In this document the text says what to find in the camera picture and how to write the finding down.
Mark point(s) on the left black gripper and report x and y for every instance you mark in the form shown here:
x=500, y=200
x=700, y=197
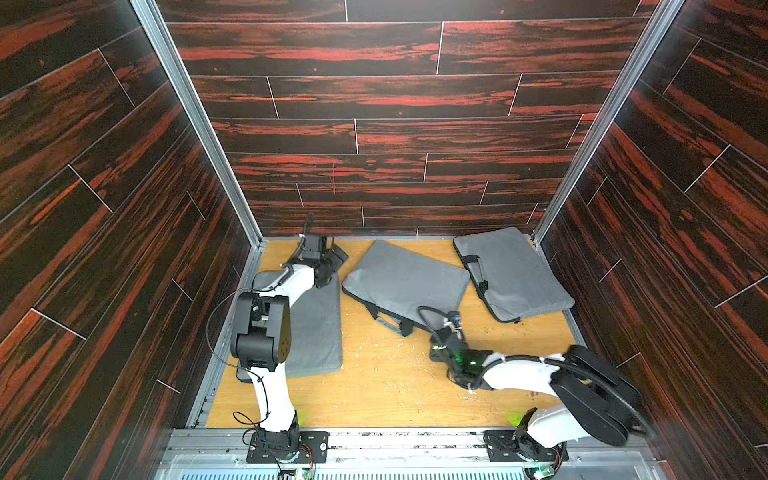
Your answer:
x=336, y=261

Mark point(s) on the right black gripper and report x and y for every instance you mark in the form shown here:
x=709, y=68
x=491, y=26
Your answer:
x=441, y=347

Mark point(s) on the grey laptop bag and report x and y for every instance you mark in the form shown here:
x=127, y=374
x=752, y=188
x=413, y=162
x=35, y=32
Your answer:
x=403, y=290
x=316, y=337
x=510, y=278

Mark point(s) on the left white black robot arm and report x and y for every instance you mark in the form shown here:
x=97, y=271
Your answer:
x=287, y=325

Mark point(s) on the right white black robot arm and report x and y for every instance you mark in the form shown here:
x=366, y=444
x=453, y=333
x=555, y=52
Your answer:
x=595, y=399

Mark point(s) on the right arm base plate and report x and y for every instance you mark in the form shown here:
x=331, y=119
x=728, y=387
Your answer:
x=506, y=446

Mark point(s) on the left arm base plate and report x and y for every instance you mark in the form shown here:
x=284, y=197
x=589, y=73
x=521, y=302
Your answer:
x=289, y=447

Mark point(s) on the aluminium front rail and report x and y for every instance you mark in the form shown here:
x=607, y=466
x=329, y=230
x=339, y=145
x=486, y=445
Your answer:
x=352, y=453

